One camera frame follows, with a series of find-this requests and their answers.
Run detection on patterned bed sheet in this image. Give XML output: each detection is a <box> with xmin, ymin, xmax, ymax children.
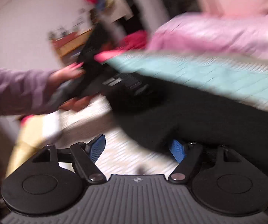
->
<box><xmin>5</xmin><ymin>50</ymin><xmax>268</xmax><ymax>180</ymax></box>

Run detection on person's left forearm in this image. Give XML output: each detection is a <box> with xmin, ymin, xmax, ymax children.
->
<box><xmin>0</xmin><ymin>64</ymin><xmax>57</xmax><ymax>117</ymax></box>

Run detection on wooden shelf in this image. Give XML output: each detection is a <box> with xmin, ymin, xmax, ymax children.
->
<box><xmin>50</xmin><ymin>27</ymin><xmax>95</xmax><ymax>60</ymax></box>

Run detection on red clothes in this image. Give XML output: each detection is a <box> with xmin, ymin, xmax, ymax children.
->
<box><xmin>118</xmin><ymin>30</ymin><xmax>149</xmax><ymax>52</ymax></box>

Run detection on pink pillow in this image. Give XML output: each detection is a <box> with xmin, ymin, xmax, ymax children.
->
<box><xmin>147</xmin><ymin>10</ymin><xmax>268</xmax><ymax>61</ymax></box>

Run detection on person's left hand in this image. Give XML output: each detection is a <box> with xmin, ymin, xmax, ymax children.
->
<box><xmin>49</xmin><ymin>62</ymin><xmax>95</xmax><ymax>112</ymax></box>

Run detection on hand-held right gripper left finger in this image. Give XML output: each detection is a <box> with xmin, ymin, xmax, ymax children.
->
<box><xmin>33</xmin><ymin>134</ymin><xmax>107</xmax><ymax>184</ymax></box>

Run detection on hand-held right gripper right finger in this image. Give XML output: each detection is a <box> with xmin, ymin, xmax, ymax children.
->
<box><xmin>168</xmin><ymin>139</ymin><xmax>240</xmax><ymax>184</ymax></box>

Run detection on black pants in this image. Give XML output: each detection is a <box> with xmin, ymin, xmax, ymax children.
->
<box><xmin>105</xmin><ymin>73</ymin><xmax>268</xmax><ymax>155</ymax></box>

